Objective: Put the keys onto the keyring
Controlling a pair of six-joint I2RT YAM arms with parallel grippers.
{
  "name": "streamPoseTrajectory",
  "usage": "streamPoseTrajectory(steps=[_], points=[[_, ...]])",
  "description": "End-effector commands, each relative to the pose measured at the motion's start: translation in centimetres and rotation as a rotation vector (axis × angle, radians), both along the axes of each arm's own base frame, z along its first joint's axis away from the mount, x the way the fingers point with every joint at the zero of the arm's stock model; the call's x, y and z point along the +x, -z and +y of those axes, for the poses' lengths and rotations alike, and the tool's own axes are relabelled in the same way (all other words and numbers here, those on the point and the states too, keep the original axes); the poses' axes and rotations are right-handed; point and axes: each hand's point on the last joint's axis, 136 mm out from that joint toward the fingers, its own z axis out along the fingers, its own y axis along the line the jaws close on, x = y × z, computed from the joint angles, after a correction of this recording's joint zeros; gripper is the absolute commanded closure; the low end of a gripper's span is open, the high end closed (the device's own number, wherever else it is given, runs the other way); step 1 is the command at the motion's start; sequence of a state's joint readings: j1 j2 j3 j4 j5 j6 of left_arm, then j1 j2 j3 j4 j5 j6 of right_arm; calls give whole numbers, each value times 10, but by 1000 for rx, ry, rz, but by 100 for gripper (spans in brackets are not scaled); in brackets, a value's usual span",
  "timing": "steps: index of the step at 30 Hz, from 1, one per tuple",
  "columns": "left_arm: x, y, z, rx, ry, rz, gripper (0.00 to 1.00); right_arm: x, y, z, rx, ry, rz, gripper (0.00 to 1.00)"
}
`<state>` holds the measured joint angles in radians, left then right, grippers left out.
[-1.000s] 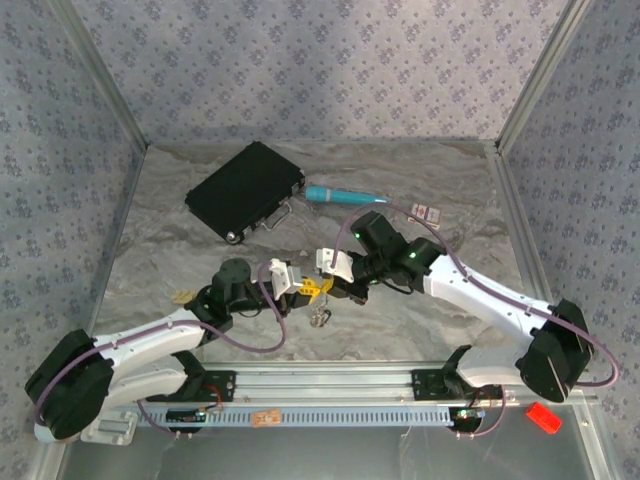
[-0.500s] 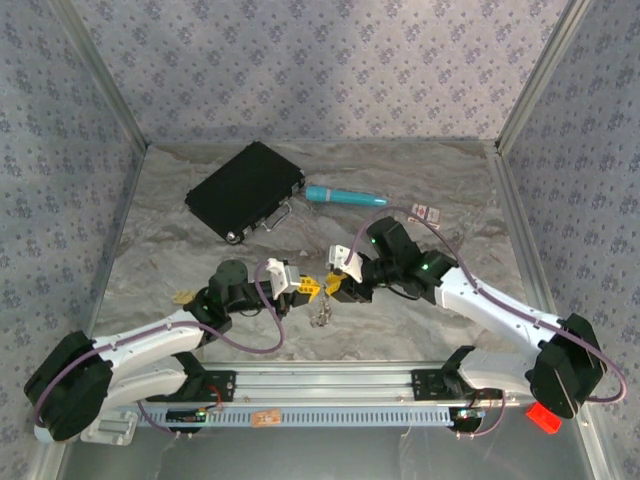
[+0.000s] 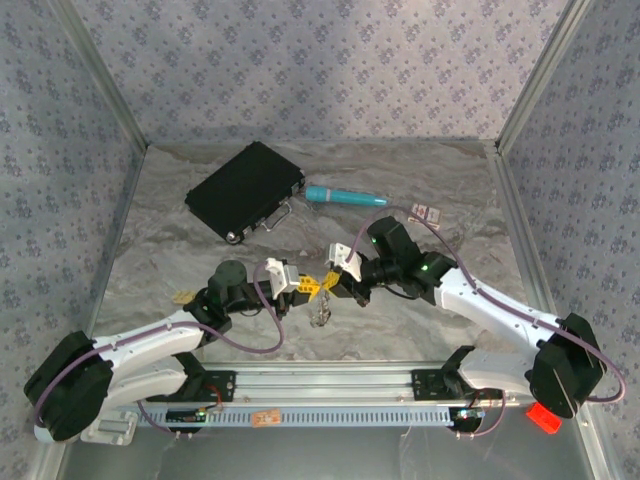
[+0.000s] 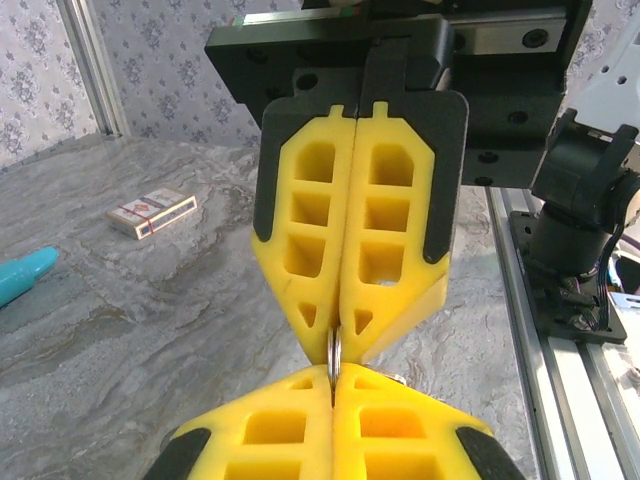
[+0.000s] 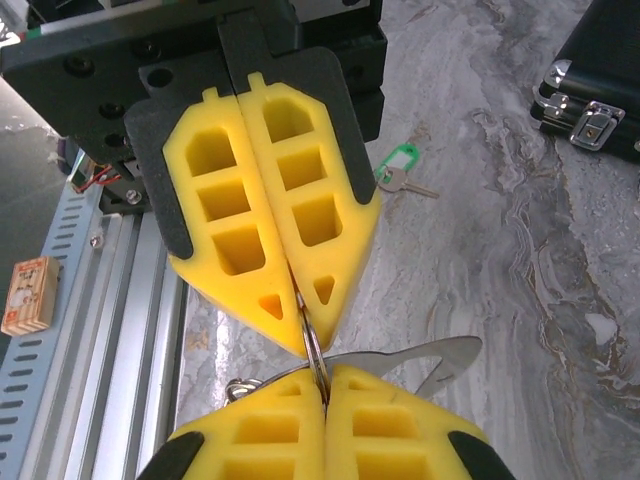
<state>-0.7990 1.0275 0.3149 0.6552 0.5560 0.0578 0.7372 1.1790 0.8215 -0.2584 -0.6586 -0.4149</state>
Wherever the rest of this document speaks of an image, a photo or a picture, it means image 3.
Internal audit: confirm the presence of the white plastic bracket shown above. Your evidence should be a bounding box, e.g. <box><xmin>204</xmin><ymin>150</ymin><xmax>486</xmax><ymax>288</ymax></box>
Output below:
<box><xmin>79</xmin><ymin>410</ymin><xmax>139</xmax><ymax>447</ymax></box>

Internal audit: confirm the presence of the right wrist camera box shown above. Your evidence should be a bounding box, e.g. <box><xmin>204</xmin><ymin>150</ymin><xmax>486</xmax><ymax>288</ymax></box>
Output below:
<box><xmin>327</xmin><ymin>242</ymin><xmax>362</xmax><ymax>281</ymax></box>

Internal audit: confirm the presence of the black hard case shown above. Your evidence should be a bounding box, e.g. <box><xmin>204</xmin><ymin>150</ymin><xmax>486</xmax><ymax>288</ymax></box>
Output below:
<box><xmin>183</xmin><ymin>141</ymin><xmax>307</xmax><ymax>247</ymax></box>

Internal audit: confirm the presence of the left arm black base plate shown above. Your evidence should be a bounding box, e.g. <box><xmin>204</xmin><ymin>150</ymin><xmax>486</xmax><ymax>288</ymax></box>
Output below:
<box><xmin>145</xmin><ymin>369</ymin><xmax>237</xmax><ymax>402</ymax></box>

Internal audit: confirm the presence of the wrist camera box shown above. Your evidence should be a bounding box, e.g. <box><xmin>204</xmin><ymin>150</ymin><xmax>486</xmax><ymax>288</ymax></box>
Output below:
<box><xmin>264</xmin><ymin>257</ymin><xmax>300</xmax><ymax>297</ymax></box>
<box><xmin>327</xmin><ymin>242</ymin><xmax>362</xmax><ymax>281</ymax></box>

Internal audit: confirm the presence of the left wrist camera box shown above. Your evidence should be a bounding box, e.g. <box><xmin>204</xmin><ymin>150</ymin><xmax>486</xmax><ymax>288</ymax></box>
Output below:
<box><xmin>264</xmin><ymin>257</ymin><xmax>300</xmax><ymax>297</ymax></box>

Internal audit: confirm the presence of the left circuit board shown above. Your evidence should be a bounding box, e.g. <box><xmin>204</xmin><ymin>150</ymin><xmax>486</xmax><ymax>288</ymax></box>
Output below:
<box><xmin>166</xmin><ymin>408</ymin><xmax>209</xmax><ymax>425</ymax></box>

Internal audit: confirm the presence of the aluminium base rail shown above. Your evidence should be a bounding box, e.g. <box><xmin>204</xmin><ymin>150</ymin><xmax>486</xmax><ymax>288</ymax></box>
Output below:
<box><xmin>107</xmin><ymin>360</ymin><xmax>539</xmax><ymax>407</ymax></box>

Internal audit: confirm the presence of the metal keyring with chain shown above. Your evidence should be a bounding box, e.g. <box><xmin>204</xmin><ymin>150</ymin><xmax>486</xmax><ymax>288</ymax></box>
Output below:
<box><xmin>309</xmin><ymin>289</ymin><xmax>334</xmax><ymax>329</ymax></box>

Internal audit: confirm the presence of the playing card box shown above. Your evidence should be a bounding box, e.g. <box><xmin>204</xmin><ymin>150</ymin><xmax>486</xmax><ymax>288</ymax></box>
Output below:
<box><xmin>407</xmin><ymin>202</ymin><xmax>445</xmax><ymax>231</ymax></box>

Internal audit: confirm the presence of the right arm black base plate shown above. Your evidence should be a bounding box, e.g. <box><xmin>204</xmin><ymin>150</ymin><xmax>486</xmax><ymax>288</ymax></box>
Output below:
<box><xmin>410</xmin><ymin>368</ymin><xmax>504</xmax><ymax>401</ymax></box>

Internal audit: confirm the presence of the aluminium frame post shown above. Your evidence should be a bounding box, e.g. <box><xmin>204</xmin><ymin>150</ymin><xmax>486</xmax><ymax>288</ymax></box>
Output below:
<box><xmin>493</xmin><ymin>0</ymin><xmax>599</xmax><ymax>154</ymax></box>
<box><xmin>49</xmin><ymin>0</ymin><xmax>150</xmax><ymax>149</ymax></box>

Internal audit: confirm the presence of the grey slotted cable duct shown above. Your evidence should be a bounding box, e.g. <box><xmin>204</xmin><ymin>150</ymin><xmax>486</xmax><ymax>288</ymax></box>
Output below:
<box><xmin>134</xmin><ymin>405</ymin><xmax>459</xmax><ymax>429</ymax></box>

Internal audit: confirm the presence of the aluminium side rail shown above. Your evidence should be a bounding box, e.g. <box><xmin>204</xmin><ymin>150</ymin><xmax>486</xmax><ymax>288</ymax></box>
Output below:
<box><xmin>483</xmin><ymin>141</ymin><xmax>564</xmax><ymax>321</ymax></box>
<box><xmin>82</xmin><ymin>144</ymin><xmax>150</xmax><ymax>346</ymax></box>

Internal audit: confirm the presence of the red plastic block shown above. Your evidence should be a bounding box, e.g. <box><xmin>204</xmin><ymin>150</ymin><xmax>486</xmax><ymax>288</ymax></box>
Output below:
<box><xmin>525</xmin><ymin>402</ymin><xmax>564</xmax><ymax>435</ymax></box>

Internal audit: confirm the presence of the teal marker pen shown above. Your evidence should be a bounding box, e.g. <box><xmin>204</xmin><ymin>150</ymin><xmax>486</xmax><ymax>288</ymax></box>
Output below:
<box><xmin>304</xmin><ymin>185</ymin><xmax>390</xmax><ymax>208</ymax></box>

